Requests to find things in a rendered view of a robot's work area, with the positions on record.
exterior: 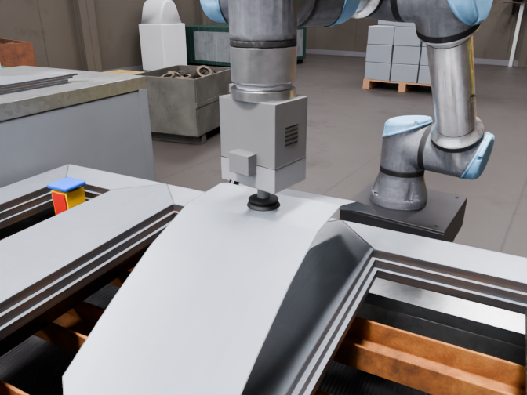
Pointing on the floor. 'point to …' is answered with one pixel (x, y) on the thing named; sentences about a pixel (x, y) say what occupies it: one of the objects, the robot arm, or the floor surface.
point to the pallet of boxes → (395, 56)
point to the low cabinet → (222, 45)
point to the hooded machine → (161, 36)
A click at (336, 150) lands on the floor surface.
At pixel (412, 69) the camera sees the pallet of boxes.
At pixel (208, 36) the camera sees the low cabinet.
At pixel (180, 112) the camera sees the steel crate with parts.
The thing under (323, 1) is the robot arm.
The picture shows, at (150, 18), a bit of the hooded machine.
